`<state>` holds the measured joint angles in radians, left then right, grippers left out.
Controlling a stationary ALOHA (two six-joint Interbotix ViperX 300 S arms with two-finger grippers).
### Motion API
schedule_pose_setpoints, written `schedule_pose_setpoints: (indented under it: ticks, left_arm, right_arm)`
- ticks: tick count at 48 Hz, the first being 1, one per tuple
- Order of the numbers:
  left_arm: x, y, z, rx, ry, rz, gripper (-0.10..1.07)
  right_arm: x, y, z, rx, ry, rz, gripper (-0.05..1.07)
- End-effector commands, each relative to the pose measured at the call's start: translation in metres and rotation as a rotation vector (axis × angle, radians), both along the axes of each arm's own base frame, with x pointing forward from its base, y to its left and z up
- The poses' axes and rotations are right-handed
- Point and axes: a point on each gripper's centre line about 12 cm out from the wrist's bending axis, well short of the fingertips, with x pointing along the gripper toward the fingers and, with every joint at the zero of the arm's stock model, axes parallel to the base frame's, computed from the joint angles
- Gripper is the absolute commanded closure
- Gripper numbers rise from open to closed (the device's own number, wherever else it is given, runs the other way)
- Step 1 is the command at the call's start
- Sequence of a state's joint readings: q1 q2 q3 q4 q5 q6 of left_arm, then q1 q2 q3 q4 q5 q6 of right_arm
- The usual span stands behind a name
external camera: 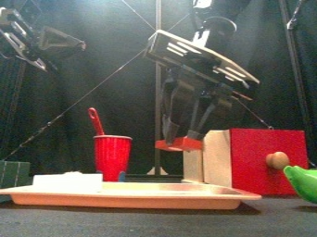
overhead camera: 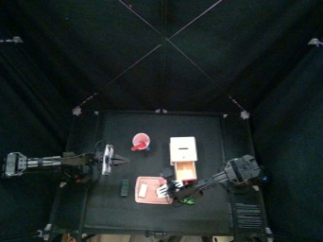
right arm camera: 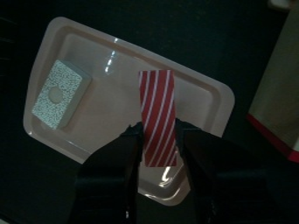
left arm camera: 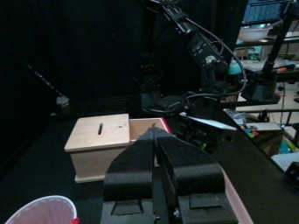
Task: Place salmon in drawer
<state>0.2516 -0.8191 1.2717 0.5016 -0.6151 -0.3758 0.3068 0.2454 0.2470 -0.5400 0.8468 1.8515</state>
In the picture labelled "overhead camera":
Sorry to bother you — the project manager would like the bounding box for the open wooden drawer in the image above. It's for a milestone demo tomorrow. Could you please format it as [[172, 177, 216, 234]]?
[[173, 160, 198, 182]]

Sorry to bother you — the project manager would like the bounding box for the light wooden drawer cabinet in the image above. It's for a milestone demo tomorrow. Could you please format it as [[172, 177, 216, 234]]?
[[168, 135, 198, 166]]

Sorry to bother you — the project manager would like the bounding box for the pink square tray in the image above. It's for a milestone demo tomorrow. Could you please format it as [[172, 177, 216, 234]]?
[[133, 176, 173, 205]]

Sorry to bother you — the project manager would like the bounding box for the red toy piece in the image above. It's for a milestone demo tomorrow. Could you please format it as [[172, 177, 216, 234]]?
[[129, 143, 148, 152]]

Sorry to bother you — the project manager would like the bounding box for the pink plastic cup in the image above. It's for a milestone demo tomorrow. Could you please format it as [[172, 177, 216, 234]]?
[[130, 132, 152, 152]]

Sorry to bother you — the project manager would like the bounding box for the white text label sticker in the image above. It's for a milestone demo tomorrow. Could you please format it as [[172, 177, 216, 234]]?
[[233, 202, 265, 230]]

